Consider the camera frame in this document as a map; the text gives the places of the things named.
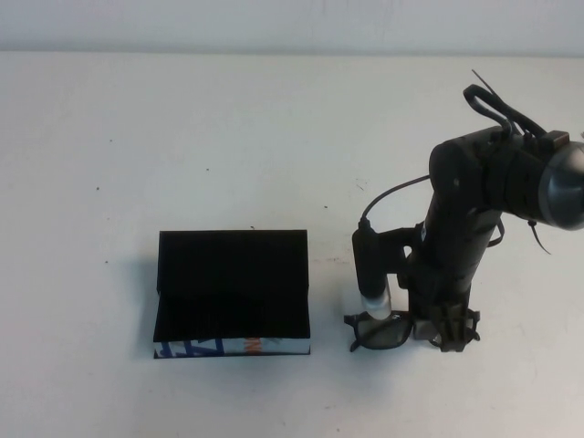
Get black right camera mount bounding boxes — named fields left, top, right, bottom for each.
left=373, top=222, right=429, bottom=289

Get thin black zip tie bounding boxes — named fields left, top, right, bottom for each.
left=471, top=68, right=525, bottom=137
left=526, top=217, right=554, bottom=257

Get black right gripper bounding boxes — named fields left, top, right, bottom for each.
left=407, top=218, right=498, bottom=355

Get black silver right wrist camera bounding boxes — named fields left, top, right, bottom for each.
left=351, top=226, right=393, bottom=321

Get black glasses case box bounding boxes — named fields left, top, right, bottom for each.
left=152, top=229, right=312, bottom=360

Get black strap loop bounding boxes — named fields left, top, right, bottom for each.
left=489, top=213, right=506, bottom=251

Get black-framed glasses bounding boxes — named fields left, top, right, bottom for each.
left=341, top=309, right=434, bottom=353

